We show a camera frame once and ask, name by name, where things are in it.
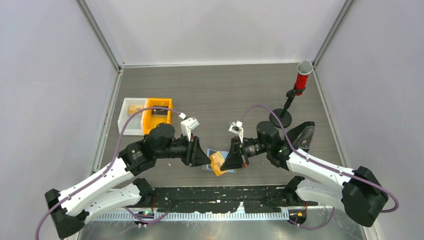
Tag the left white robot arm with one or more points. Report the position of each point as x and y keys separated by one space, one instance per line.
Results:
x=72 y=208

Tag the white plastic bin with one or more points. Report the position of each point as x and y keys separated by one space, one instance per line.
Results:
x=133 y=128

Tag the tan card in white bin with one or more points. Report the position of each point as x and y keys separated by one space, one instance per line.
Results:
x=133 y=108

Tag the slotted metal rail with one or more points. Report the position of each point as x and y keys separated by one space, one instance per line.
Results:
x=238 y=215

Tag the red microphone on black stand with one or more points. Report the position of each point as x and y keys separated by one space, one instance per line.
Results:
x=304 y=69

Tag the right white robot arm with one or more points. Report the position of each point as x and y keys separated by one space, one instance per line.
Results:
x=356 y=192

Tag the blue grey card holder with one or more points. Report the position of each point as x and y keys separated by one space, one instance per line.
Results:
x=208 y=168

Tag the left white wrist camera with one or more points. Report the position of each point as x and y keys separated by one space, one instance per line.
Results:
x=188 y=124

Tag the black card in orange bin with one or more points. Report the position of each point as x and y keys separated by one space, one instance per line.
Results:
x=159 y=112

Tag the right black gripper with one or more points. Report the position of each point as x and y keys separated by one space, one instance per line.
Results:
x=235 y=159

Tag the black stand with clear plate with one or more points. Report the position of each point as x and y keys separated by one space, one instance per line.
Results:
x=302 y=135

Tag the orange credit card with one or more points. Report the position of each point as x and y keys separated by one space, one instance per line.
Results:
x=217 y=160

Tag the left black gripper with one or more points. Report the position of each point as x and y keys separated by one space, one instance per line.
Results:
x=194 y=155

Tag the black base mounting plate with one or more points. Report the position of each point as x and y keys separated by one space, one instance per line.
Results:
x=221 y=199

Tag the orange plastic bin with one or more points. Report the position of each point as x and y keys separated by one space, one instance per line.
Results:
x=153 y=117

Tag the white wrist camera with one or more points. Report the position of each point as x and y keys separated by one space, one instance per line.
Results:
x=237 y=128
x=188 y=124

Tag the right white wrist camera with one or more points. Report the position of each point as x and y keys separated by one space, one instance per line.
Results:
x=237 y=128

